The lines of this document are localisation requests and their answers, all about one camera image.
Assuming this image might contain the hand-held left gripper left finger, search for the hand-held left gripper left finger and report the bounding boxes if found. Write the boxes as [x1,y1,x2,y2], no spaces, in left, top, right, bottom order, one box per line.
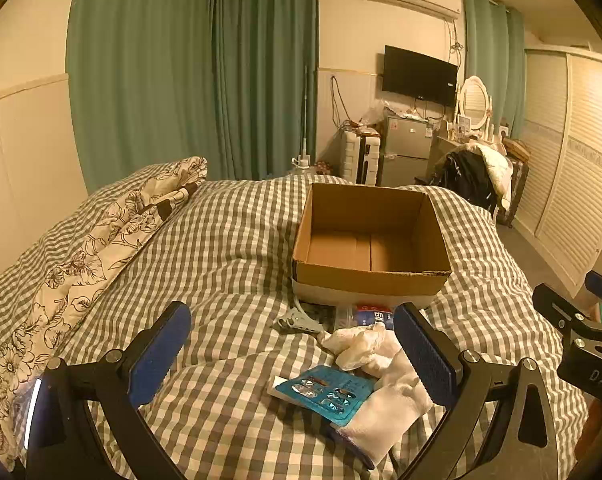
[26,301,192,480]

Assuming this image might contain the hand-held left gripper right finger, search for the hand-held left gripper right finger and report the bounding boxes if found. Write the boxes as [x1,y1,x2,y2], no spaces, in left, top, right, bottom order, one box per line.
[395,302,560,480]

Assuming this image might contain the white lace sock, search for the white lace sock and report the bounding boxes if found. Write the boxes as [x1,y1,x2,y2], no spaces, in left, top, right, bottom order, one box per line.
[321,322,404,378]

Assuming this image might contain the clear bottle with blue label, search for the clear bottle with blue label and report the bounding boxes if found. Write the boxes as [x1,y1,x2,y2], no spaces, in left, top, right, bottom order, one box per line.
[331,302,399,333]

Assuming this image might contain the white cloth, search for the white cloth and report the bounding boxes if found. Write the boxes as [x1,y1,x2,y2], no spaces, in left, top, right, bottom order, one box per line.
[338,350,432,463]

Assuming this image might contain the blue blister pack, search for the blue blister pack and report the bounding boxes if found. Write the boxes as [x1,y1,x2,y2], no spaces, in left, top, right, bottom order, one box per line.
[276,365,374,426]

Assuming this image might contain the brown cardboard box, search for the brown cardboard box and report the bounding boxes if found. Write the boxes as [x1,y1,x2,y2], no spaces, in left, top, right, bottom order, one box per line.
[291,182,452,307]

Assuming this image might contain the floral print quilt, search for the floral print quilt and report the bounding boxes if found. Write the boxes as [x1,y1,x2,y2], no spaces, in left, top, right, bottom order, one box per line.
[0,156,208,471]

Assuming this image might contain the white louvred wardrobe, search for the white louvred wardrobe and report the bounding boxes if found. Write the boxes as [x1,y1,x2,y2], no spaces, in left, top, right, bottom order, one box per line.
[511,45,602,301]

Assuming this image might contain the brown suitcase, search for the brown suitcase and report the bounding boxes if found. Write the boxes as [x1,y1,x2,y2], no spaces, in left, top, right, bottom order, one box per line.
[496,157,530,228]

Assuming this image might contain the white padded jacket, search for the white padded jacket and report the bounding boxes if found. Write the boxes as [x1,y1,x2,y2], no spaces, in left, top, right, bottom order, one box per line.
[461,142,512,211]

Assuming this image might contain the black jacket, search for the black jacket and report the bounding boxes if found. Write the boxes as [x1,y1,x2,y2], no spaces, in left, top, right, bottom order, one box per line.
[433,150,496,211]

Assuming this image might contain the wicker tray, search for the wicker tray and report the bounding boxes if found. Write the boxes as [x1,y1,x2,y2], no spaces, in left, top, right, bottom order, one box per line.
[503,137,530,159]

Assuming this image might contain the white dressing table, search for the white dressing table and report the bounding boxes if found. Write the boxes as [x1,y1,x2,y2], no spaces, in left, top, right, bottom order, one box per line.
[433,132,512,161]

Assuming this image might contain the silver small fridge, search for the silver small fridge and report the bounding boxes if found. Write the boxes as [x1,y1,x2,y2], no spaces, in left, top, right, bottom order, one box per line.
[378,114,434,188]

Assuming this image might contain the white ribbed suitcase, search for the white ribbed suitcase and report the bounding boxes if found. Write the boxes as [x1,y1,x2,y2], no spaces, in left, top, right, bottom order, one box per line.
[340,129,382,186]

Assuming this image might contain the white oval mirror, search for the white oval mirror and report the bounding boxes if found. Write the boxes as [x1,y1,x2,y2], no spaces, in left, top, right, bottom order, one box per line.
[458,76,494,134]

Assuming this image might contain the crumpled plastic bag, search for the crumpled plastic bag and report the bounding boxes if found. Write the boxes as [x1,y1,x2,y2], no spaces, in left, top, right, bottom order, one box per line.
[368,100,398,122]

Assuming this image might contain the narrow green curtain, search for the narrow green curtain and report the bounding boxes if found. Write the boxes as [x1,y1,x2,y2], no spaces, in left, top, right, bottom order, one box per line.
[461,0,526,142]

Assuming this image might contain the white mop pole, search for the white mop pole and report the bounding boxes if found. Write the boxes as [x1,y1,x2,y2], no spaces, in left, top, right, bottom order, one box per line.
[301,65,310,161]

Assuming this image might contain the wide green curtain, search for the wide green curtain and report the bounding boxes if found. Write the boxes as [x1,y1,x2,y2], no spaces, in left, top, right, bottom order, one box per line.
[67,0,217,196]

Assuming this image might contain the hanging wall cables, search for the hanging wall cables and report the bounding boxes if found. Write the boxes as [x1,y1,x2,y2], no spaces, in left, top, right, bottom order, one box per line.
[330,74,348,130]

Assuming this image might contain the black wall television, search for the black wall television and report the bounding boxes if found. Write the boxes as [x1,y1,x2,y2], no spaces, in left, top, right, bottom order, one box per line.
[382,45,459,108]

